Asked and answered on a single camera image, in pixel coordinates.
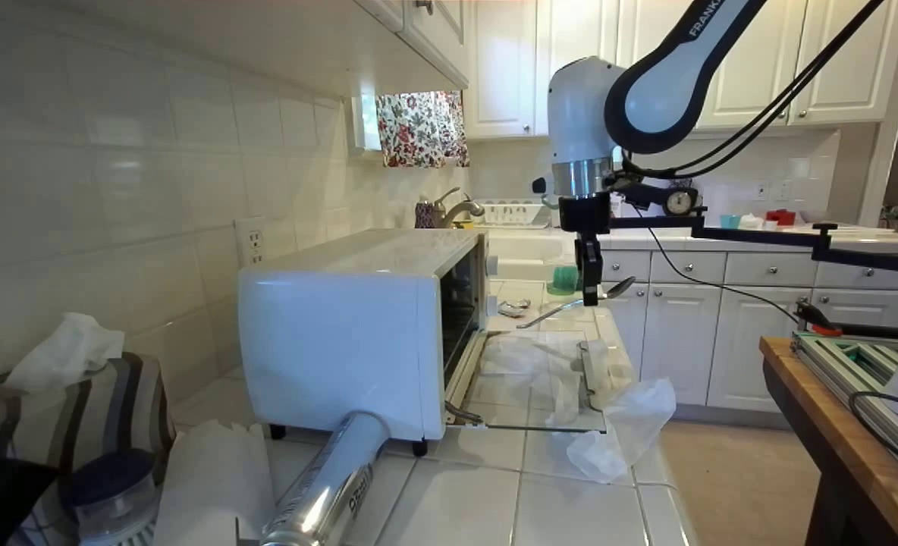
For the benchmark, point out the red container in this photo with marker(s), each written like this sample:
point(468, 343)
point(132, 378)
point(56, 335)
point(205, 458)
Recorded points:
point(780, 218)

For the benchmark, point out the green round scrubber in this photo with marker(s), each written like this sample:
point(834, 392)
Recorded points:
point(564, 279)

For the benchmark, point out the grey metal mounting plate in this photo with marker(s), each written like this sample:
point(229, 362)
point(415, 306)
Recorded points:
point(855, 367)

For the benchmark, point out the floral curtain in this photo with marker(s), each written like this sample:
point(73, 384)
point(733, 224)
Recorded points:
point(420, 128)

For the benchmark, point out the black round clock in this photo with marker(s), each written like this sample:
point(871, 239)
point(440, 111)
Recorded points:
point(680, 203)

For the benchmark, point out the white toaster oven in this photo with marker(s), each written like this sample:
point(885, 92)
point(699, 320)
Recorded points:
point(338, 343)

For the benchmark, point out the jar with blue lid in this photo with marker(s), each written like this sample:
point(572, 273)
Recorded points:
point(112, 496)

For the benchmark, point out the white sink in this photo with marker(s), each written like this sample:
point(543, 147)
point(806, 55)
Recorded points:
point(521, 253)

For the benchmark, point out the glass oven door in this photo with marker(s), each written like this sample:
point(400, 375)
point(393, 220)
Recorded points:
point(468, 379)

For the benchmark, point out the white wall cabinets row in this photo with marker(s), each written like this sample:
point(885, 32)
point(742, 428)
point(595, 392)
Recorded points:
point(500, 61)

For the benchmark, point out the white tissue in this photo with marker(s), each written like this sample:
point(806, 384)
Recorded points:
point(66, 350)

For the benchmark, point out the wooden table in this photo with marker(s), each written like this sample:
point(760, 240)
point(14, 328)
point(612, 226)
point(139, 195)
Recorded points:
point(855, 457)

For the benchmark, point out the metal faucet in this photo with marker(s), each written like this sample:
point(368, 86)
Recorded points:
point(445, 214)

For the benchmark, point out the red black clamp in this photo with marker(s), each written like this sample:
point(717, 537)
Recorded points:
point(819, 322)

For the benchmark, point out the teal container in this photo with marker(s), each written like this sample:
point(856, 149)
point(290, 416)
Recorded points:
point(729, 220)

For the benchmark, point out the white base cabinets with drawers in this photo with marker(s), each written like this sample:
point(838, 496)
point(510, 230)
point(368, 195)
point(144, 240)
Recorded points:
point(694, 335)

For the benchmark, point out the crumpled white cloth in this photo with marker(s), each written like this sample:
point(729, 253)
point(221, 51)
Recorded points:
point(634, 425)

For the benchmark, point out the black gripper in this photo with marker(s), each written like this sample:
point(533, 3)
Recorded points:
point(586, 249)

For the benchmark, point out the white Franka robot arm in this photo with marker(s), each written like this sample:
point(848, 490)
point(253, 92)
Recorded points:
point(574, 101)

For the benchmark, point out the silver metal spoon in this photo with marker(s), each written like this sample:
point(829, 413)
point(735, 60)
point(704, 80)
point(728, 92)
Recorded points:
point(621, 290)

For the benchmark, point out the white wall outlet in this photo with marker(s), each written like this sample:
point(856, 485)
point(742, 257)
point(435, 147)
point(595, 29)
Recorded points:
point(253, 245)

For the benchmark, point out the striped tissue box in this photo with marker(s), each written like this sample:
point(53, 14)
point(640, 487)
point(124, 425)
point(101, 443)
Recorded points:
point(117, 406)

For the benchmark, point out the aluminium foil roll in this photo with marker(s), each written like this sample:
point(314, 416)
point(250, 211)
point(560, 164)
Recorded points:
point(332, 474)

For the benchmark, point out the white wall cabinet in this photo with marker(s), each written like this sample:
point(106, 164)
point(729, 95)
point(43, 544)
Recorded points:
point(269, 41)

